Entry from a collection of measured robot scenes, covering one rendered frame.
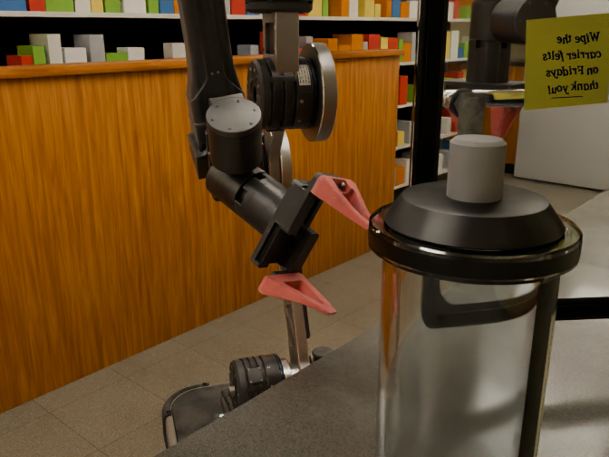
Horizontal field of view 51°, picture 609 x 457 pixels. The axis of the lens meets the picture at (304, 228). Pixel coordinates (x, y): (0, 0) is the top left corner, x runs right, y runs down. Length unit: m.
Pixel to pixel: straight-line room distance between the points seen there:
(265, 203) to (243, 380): 1.06
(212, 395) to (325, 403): 1.35
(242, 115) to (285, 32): 0.62
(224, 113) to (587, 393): 0.44
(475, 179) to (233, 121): 0.37
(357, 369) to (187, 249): 2.11
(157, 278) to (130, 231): 0.25
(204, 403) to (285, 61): 1.04
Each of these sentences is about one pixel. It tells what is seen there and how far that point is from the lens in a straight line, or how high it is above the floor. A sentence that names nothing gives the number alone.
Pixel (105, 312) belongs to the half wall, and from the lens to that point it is 2.56.
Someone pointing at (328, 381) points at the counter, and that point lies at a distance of 0.63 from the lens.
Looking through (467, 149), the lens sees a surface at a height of 1.21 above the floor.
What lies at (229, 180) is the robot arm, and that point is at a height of 1.10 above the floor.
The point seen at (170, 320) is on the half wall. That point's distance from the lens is 2.76.
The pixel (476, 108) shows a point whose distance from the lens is 0.56.
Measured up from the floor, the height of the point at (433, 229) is 1.17.
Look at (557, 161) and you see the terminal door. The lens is 0.62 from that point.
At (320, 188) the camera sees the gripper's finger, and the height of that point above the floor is 1.11.
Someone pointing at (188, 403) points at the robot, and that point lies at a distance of 1.91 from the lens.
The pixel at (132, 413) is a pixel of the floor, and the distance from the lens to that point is 2.34.
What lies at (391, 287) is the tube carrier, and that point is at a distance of 0.33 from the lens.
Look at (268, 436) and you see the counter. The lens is 0.56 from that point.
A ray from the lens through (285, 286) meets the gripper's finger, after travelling 0.66.
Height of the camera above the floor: 1.26
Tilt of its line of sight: 18 degrees down
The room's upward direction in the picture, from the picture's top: straight up
